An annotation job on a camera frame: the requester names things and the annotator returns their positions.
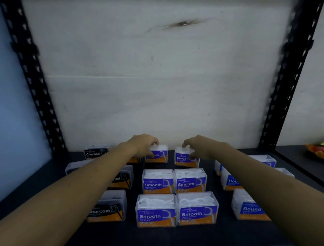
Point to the black label dental floss box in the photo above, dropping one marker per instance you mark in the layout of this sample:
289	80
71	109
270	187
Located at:
134	160
125	177
76	166
96	153
111	210

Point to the blue label dental floss box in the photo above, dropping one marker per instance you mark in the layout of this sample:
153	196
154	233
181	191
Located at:
197	213
189	182
265	159
217	167
182	158
229	182
286	172
245	207
160	155
155	215
157	183

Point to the person's right forearm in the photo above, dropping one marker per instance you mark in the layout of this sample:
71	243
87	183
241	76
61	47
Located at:
278	197

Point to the person's right hand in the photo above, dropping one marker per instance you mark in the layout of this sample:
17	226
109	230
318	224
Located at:
207	149

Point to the person's left forearm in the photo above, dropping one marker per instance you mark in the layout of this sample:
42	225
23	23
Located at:
55	202

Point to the pile of colourful snack packets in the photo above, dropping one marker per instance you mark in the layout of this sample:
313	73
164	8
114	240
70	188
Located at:
316	150

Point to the person's left hand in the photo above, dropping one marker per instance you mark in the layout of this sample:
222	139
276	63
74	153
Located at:
141	145

